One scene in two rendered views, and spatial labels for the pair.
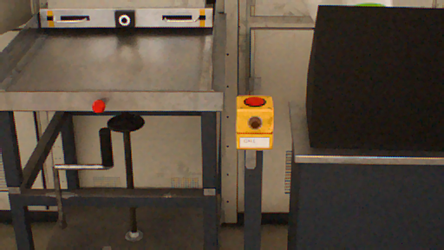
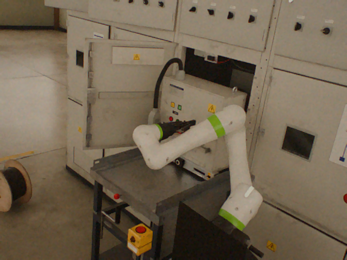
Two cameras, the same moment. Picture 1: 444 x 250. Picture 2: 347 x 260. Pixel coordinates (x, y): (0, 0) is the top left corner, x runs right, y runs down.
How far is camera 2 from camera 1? 1.19 m
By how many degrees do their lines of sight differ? 38
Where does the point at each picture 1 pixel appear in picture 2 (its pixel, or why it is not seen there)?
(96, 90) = (121, 189)
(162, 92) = (139, 204)
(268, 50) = not seen: hidden behind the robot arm
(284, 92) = (255, 233)
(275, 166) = not seen: outside the picture
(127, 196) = (125, 240)
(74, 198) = (110, 228)
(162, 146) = not seen: hidden behind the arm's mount
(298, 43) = (267, 212)
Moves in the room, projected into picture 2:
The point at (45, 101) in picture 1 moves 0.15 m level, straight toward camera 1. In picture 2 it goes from (106, 183) to (89, 195)
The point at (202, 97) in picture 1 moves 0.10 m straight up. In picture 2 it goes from (152, 214) to (154, 198)
